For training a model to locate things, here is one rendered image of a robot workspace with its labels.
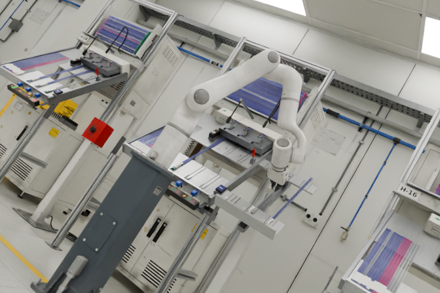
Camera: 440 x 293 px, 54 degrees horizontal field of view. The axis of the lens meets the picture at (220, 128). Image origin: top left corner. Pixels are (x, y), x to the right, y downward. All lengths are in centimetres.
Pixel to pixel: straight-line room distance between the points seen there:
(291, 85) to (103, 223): 107
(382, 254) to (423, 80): 262
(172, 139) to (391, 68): 315
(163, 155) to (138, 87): 185
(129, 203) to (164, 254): 86
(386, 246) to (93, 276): 141
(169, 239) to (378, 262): 120
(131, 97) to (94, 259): 203
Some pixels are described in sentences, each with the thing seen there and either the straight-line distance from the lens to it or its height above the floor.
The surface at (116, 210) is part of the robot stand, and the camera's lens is 195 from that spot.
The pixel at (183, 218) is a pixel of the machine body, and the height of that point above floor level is 54.
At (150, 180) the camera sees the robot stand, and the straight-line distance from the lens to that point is 191.
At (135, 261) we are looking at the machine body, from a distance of 281.
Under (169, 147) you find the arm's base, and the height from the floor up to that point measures 80.
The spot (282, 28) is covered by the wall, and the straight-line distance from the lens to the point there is 516.
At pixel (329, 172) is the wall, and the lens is 430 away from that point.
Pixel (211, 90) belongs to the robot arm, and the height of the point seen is 112.
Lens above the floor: 65
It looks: 10 degrees up
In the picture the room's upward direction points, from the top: 33 degrees clockwise
